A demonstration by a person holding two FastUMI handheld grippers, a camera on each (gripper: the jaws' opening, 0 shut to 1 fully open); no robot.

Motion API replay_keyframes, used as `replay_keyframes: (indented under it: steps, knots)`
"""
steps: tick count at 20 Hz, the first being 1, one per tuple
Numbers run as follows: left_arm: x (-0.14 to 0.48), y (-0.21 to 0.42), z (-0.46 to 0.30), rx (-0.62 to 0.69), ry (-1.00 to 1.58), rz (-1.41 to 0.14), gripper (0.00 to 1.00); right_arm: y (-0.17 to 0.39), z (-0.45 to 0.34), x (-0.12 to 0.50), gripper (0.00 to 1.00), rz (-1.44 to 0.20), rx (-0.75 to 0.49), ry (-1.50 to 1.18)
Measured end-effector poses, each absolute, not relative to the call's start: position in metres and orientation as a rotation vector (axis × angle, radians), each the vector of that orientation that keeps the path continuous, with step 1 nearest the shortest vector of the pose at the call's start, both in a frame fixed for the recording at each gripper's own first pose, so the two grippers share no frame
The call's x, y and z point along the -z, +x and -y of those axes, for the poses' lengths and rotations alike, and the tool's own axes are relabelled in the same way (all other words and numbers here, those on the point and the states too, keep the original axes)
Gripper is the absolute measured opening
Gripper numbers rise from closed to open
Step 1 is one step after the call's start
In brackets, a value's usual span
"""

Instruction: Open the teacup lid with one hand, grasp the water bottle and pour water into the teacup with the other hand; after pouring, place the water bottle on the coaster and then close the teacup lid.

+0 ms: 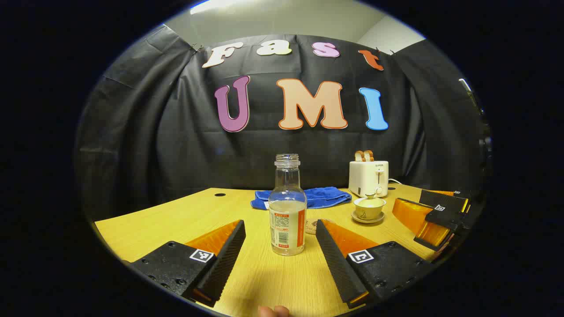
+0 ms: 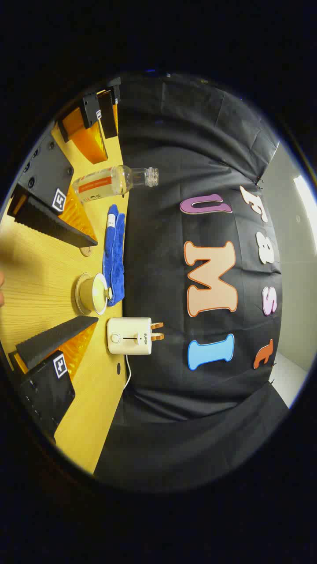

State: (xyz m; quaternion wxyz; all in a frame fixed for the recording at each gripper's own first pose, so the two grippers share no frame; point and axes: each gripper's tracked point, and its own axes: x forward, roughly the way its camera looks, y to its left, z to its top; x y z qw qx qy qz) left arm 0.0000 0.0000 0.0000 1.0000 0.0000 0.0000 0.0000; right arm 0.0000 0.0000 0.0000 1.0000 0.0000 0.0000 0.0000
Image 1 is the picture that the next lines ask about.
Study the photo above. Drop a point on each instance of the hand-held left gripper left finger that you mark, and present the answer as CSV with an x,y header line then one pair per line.
x,y
229,255

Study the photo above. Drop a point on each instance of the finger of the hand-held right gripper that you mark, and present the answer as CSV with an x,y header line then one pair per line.
x,y
445,198
414,218

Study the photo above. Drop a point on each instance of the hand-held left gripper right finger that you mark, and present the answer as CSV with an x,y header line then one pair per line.
x,y
335,259

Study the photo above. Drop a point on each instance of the round cork coaster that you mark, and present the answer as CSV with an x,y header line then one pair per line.
x,y
312,226

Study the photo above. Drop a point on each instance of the white teacup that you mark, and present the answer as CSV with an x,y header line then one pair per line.
x,y
369,213

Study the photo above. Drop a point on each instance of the white teacup lid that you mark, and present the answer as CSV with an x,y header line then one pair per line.
x,y
370,200

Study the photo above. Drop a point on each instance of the clear water bottle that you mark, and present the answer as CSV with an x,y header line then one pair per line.
x,y
287,220

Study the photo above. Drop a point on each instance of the white saucer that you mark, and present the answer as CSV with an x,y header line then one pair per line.
x,y
368,220

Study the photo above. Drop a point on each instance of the white toaster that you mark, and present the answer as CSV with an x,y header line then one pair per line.
x,y
365,178

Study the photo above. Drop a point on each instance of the blue towel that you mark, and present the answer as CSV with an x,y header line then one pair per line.
x,y
321,197

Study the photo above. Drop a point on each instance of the toast slice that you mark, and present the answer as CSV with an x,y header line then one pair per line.
x,y
359,156
369,155

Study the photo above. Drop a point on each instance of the black backdrop cloth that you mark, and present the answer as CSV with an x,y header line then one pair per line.
x,y
176,154

